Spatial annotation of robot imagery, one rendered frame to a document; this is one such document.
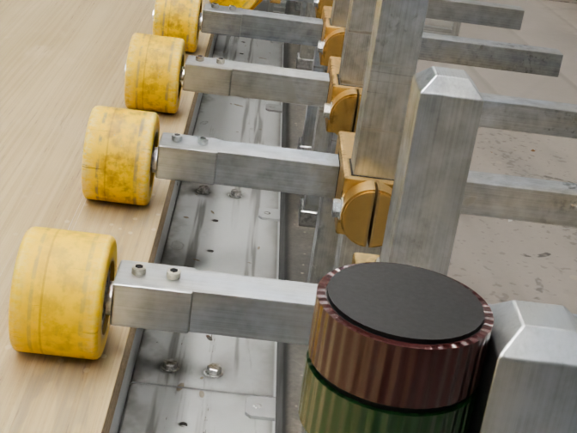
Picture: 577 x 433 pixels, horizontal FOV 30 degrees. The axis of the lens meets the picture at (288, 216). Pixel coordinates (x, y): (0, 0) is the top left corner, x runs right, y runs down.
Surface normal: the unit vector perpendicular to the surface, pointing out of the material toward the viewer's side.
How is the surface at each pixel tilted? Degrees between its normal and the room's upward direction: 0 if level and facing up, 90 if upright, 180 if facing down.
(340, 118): 90
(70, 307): 73
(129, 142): 53
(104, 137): 47
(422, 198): 90
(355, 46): 90
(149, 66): 63
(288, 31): 90
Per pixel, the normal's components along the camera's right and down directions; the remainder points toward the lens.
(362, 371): -0.48, 0.29
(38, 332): -0.03, 0.57
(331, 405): -0.70, 0.20
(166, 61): 0.08, -0.26
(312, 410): -0.87, 0.09
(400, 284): 0.13, -0.91
